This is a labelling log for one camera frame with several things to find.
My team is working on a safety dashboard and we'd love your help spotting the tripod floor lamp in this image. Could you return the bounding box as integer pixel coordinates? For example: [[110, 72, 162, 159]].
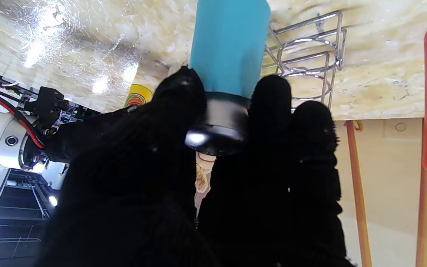
[[345, 119, 427, 267]]

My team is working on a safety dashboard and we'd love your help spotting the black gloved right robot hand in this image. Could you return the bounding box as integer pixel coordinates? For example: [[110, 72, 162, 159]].
[[45, 106, 151, 164]]

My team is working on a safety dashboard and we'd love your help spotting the right arm red black cable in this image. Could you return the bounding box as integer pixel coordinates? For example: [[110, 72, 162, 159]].
[[0, 83, 47, 151]]

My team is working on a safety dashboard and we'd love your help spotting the yellow mustard squeeze bottle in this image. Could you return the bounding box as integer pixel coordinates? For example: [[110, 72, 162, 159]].
[[124, 83, 156, 108]]

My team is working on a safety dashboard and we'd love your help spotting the teal shaker with silver cap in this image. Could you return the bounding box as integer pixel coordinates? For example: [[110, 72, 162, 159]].
[[185, 0, 271, 156]]

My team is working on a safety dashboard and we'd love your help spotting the chrome wire condiment rack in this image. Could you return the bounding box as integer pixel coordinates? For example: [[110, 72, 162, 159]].
[[262, 10, 347, 112]]

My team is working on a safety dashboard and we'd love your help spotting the knitted beige cushion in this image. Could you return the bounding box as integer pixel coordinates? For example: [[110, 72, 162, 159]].
[[195, 152, 218, 193]]

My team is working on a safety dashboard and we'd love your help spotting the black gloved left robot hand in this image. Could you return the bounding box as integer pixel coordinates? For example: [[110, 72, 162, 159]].
[[37, 66, 355, 267]]

